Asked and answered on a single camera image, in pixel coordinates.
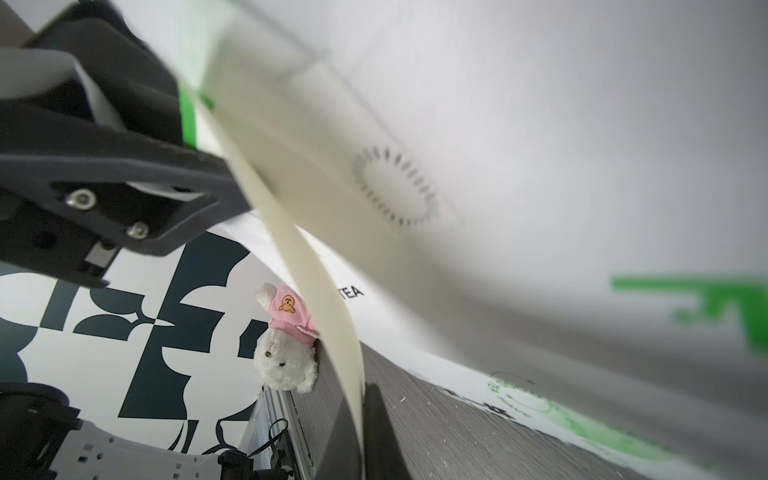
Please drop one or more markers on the cream paper receipt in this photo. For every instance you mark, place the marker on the cream paper receipt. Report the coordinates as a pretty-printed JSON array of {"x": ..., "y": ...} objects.
[{"x": 336, "y": 327}]

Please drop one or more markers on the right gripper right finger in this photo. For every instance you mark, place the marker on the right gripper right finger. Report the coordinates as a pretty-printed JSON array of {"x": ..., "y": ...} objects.
[{"x": 383, "y": 456}]

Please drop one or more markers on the white green paper bag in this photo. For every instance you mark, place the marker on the white green paper bag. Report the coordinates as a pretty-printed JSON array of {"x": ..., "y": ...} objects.
[{"x": 553, "y": 209}]

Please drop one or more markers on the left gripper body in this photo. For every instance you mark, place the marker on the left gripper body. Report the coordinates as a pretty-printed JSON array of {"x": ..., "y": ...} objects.
[{"x": 86, "y": 64}]

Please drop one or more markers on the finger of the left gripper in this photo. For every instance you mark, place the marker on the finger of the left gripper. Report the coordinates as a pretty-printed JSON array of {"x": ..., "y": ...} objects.
[{"x": 137, "y": 192}]

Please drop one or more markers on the white plush bunny pink shirt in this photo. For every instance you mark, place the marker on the white plush bunny pink shirt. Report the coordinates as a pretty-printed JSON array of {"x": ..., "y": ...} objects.
[{"x": 285, "y": 354}]

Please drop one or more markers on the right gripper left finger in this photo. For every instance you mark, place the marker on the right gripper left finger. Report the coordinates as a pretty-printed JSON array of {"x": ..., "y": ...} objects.
[{"x": 342, "y": 458}]

